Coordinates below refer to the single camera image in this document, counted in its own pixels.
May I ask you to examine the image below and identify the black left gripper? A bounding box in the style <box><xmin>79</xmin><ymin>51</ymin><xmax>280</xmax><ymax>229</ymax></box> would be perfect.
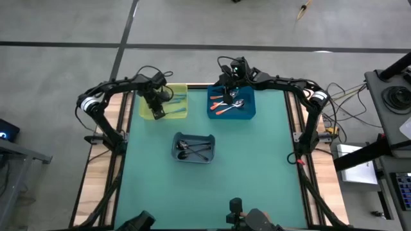
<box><xmin>139</xmin><ymin>72</ymin><xmax>173</xmax><ymax>112</ymax></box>

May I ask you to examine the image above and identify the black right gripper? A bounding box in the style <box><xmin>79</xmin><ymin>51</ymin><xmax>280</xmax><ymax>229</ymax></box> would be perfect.
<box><xmin>220</xmin><ymin>57</ymin><xmax>261</xmax><ymax>94</ymax></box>

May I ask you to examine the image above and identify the orange-handled metal spoon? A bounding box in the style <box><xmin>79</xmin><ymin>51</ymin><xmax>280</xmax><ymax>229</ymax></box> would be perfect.
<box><xmin>210</xmin><ymin>99</ymin><xmax>245</xmax><ymax>111</ymax></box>
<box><xmin>209</xmin><ymin>90</ymin><xmax>240</xmax><ymax>100</ymax></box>
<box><xmin>214</xmin><ymin>101</ymin><xmax>245</xmax><ymax>116</ymax></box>

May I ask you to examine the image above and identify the yellow-green plastic bin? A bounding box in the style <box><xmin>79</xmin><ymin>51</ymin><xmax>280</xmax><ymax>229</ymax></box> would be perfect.
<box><xmin>138</xmin><ymin>83</ymin><xmax>189</xmax><ymax>121</ymax></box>

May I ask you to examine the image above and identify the blue plastic bin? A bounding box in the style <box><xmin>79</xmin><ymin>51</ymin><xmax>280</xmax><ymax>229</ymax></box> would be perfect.
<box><xmin>206</xmin><ymin>85</ymin><xmax>257</xmax><ymax>120</ymax></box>

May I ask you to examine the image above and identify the grey plastic bin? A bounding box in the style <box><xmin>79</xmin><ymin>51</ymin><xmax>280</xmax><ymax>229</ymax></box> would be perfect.
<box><xmin>171</xmin><ymin>132</ymin><xmax>216</xmax><ymax>165</ymax></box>

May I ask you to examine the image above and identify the green table mat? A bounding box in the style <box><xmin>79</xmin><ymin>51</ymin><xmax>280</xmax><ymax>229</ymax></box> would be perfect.
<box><xmin>114</xmin><ymin>87</ymin><xmax>309</xmax><ymax>230</ymax></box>

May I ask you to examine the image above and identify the grey equipment cart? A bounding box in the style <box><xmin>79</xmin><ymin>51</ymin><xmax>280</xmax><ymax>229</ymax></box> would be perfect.
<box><xmin>364</xmin><ymin>69</ymin><xmax>411</xmax><ymax>231</ymax></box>

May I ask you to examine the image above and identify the person's hand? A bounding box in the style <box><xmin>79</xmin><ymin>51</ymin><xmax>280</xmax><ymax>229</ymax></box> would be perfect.
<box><xmin>239</xmin><ymin>210</ymin><xmax>274</xmax><ymax>225</ymax></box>

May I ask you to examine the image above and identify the black slanted bar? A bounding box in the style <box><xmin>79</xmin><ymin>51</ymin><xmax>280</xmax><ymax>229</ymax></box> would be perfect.
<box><xmin>333</xmin><ymin>133</ymin><xmax>393</xmax><ymax>172</ymax></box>

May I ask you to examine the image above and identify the white box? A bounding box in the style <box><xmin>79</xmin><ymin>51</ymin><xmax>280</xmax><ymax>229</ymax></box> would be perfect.
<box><xmin>336</xmin><ymin>143</ymin><xmax>379</xmax><ymax>186</ymax></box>

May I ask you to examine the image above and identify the dark screen with blue glow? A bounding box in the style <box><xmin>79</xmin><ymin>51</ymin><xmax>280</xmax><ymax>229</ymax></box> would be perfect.
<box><xmin>0</xmin><ymin>118</ymin><xmax>21</xmax><ymax>144</ymax></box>

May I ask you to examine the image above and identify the black pole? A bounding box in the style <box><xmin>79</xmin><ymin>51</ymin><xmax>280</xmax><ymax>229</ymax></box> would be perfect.
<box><xmin>378</xmin><ymin>52</ymin><xmax>411</xmax><ymax>82</ymax></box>

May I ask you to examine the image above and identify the grey side table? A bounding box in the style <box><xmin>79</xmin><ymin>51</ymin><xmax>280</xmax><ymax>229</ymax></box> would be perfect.
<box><xmin>0</xmin><ymin>138</ymin><xmax>53</xmax><ymax>231</ymax></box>

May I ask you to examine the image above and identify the white sheet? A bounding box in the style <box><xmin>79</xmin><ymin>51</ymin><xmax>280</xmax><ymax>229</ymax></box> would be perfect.
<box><xmin>399</xmin><ymin>116</ymin><xmax>411</xmax><ymax>141</ymax></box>

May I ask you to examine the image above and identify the keypad with coloured keys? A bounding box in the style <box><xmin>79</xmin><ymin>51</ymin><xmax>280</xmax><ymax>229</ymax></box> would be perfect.
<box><xmin>390</xmin><ymin>172</ymin><xmax>411</xmax><ymax>210</ymax></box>

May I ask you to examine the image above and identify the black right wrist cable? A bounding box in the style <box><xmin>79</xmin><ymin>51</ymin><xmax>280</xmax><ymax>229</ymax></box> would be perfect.
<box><xmin>216</xmin><ymin>55</ymin><xmax>240</xmax><ymax>76</ymax></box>

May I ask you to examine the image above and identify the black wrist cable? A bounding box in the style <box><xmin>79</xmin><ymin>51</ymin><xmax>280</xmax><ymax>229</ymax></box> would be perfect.
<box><xmin>136</xmin><ymin>65</ymin><xmax>174</xmax><ymax>85</ymax></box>
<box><xmin>216</xmin><ymin>55</ymin><xmax>240</xmax><ymax>76</ymax></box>

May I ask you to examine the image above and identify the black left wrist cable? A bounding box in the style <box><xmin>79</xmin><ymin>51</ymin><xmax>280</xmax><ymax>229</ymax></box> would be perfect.
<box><xmin>136</xmin><ymin>65</ymin><xmax>174</xmax><ymax>85</ymax></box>

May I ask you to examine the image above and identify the yellow floor cable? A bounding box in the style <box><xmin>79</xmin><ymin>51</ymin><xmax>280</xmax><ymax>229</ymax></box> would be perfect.
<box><xmin>295</xmin><ymin>0</ymin><xmax>313</xmax><ymax>21</ymax></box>

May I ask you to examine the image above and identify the loose cable bundle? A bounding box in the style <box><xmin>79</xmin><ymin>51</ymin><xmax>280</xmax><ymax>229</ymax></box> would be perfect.
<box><xmin>320</xmin><ymin>81</ymin><xmax>385</xmax><ymax>129</ymax></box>

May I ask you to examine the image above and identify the black metal table frame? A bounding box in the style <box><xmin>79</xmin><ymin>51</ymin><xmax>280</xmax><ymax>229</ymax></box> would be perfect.
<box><xmin>69</xmin><ymin>82</ymin><xmax>349</xmax><ymax>231</ymax></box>

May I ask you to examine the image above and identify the coiled black cable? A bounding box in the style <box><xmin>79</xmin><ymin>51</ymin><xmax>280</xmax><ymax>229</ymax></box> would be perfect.
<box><xmin>381</xmin><ymin>85</ymin><xmax>411</xmax><ymax>116</ymax></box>

